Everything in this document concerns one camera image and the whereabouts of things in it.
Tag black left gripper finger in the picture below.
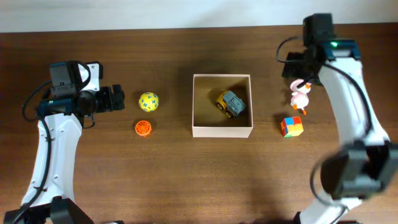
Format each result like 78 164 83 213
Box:
113 96 125 110
113 84 125 96

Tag yellow ball with blue letters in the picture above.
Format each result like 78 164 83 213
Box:
139 92 159 112

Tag pink white toy duck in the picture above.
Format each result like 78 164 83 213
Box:
290 79 312 115

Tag colourful two-by-two puzzle cube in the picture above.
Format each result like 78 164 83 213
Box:
280 116 303 138

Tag yellow grey toy truck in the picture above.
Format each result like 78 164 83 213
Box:
216 90 246 119

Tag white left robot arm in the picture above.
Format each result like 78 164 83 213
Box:
4 60 125 224

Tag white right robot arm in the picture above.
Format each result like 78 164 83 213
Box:
282 14 397 224

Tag orange round lattice toy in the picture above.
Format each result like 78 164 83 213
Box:
134 120 152 137

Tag white open cardboard box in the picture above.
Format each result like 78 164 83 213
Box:
192 74 254 138

